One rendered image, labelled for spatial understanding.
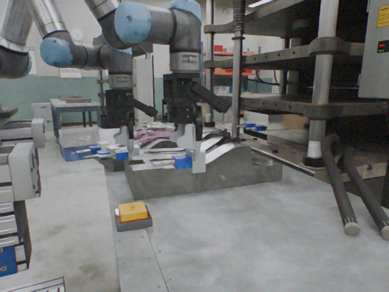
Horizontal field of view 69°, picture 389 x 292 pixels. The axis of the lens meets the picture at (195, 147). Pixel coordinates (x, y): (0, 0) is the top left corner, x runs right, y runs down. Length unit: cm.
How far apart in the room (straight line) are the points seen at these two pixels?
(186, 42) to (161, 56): 819
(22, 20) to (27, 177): 68
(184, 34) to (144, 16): 10
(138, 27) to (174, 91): 16
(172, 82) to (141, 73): 472
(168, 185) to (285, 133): 98
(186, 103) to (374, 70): 77
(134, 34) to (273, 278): 52
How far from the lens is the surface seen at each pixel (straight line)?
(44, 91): 816
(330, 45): 121
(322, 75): 122
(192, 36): 67
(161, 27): 63
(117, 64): 92
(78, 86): 821
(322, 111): 120
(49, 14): 92
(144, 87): 541
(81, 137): 452
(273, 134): 162
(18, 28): 120
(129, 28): 61
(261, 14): 180
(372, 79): 123
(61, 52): 86
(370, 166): 144
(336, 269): 61
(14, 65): 123
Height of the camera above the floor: 113
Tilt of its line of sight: 13 degrees down
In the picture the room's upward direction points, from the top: straight up
